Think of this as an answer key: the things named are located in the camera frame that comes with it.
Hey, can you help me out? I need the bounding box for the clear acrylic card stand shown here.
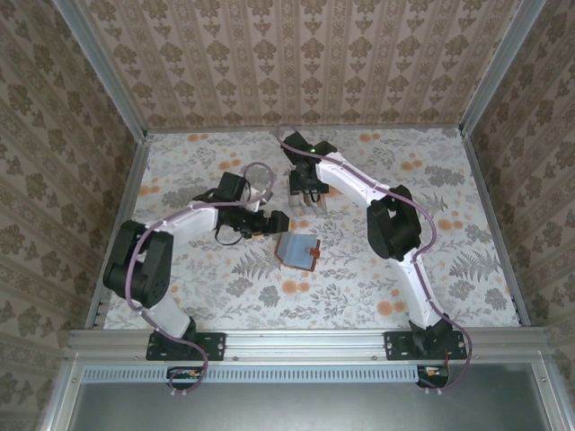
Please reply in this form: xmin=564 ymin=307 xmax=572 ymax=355
xmin=286 ymin=188 xmax=332 ymax=216

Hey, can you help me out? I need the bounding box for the brown leather card holder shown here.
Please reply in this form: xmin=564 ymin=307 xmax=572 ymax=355
xmin=273 ymin=232 xmax=322 ymax=274

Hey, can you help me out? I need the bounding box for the grey metal panel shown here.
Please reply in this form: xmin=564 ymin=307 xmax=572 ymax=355
xmin=66 ymin=364 xmax=553 ymax=431

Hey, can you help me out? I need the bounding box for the thin black cable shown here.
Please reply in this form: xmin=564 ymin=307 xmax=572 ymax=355
xmin=213 ymin=224 xmax=247 ymax=248

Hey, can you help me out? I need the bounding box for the aluminium back rail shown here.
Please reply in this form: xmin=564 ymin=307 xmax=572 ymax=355
xmin=146 ymin=124 xmax=464 ymax=134

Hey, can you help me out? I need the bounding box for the aluminium side rail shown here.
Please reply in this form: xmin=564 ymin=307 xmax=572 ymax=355
xmin=84 ymin=132 xmax=152 ymax=331
xmin=460 ymin=129 xmax=532 ymax=329

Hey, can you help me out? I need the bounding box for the aluminium front frame rail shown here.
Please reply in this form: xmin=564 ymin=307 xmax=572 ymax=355
xmin=65 ymin=327 xmax=552 ymax=360

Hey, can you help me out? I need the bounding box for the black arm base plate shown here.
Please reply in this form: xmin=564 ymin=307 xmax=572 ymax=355
xmin=385 ymin=330 xmax=467 ymax=362
xmin=146 ymin=330 xmax=226 ymax=362

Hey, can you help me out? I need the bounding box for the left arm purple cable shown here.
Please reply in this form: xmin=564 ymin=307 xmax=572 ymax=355
xmin=127 ymin=161 xmax=276 ymax=397

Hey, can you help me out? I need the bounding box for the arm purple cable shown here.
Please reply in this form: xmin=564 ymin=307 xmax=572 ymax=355
xmin=127 ymin=161 xmax=276 ymax=397
xmin=274 ymin=124 xmax=476 ymax=397

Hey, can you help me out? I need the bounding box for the white slotted cable duct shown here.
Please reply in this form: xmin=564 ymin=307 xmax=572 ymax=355
xmin=83 ymin=364 xmax=421 ymax=383

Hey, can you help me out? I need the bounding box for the aluminium frame post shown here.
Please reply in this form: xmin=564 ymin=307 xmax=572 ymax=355
xmin=458 ymin=0 xmax=550 ymax=136
xmin=53 ymin=0 xmax=149 ymax=140

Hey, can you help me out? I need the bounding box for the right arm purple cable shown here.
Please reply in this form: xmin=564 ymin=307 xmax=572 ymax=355
xmin=274 ymin=124 xmax=476 ymax=397

